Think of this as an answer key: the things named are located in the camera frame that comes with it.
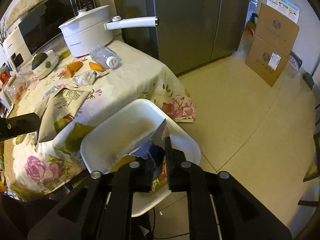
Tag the blue white carton box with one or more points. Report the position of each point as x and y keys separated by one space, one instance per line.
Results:
x=152 y=148

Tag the grey double-door refrigerator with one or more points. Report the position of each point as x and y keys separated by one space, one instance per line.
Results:
x=189 y=33

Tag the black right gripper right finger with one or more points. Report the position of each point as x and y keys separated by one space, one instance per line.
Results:
x=219 y=207

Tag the glass jar with oranges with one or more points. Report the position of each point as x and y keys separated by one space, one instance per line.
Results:
x=15 y=88

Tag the silver printed snack wrapper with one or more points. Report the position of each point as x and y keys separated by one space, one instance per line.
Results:
x=88 y=78

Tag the brown paper bag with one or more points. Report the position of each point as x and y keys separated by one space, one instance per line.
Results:
x=57 y=109

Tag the dry branches in vase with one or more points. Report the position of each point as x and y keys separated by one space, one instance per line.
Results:
x=3 y=32

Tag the white plastic trash bin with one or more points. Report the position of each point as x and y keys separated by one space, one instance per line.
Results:
x=116 y=136

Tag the red instant noodle cup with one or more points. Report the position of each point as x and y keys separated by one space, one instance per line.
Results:
x=163 y=174

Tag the lower cardboard box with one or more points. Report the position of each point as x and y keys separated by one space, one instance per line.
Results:
x=266 y=61

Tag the dark green squash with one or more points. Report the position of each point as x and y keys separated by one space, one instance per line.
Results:
x=38 y=59

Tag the floral tablecloth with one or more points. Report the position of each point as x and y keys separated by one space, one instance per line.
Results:
x=34 y=170

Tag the upper cardboard box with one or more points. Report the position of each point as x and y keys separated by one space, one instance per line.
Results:
x=276 y=29

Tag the white electric pot with handle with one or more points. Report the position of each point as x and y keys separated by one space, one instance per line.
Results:
x=95 y=28

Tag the clear plastic bottle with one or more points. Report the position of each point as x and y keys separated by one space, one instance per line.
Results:
x=105 y=57

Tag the stacked white ceramic bowls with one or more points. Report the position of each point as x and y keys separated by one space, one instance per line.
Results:
x=47 y=66

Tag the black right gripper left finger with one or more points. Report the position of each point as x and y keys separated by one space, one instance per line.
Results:
x=100 y=207

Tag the orange peel piece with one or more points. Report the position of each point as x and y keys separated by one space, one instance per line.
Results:
x=73 y=67
x=96 y=67

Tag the red tea tin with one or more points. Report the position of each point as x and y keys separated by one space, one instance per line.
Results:
x=4 y=76

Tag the blue white wall poster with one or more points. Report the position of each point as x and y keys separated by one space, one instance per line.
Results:
x=285 y=7

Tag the cardboard box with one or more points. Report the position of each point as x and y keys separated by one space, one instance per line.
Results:
x=276 y=29
x=266 y=61

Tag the black microwave oven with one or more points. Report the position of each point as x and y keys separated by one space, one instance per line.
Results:
x=41 y=24

